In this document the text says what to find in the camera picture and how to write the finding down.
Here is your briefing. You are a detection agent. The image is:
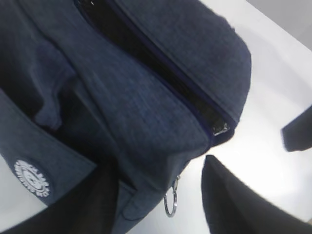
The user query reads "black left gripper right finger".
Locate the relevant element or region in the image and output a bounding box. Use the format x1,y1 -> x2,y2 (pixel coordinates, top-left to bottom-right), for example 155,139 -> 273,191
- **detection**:
201,155 -> 312,234

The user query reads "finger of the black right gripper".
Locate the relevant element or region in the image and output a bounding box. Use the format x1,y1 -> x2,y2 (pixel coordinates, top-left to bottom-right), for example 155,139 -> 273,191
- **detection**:
281,106 -> 312,152

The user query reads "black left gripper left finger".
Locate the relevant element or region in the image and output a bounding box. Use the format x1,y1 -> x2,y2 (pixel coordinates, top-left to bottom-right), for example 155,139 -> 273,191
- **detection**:
4,161 -> 118,234

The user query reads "navy blue lunch bag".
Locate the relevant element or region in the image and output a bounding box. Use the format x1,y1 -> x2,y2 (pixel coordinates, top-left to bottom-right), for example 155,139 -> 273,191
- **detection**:
0,0 -> 251,222

